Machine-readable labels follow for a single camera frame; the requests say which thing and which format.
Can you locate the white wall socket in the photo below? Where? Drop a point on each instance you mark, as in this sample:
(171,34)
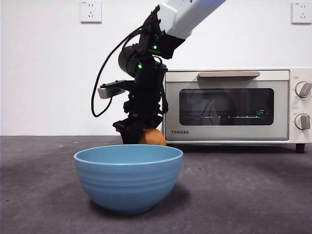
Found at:
(91,12)
(302,13)

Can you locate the white toaster oven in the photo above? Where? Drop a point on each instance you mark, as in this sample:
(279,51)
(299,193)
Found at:
(297,73)

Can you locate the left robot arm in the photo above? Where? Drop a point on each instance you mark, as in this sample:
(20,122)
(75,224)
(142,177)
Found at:
(146,92)

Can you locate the beige oven knob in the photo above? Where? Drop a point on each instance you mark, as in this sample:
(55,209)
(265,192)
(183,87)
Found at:
(302,89)
(302,122)

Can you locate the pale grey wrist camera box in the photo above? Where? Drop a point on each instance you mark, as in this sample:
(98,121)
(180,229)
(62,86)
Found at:
(104,93)

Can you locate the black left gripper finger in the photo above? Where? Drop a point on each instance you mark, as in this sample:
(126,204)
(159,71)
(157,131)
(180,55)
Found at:
(130,137)

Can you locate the blue ribbed bowl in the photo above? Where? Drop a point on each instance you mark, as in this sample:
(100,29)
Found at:
(126,180)

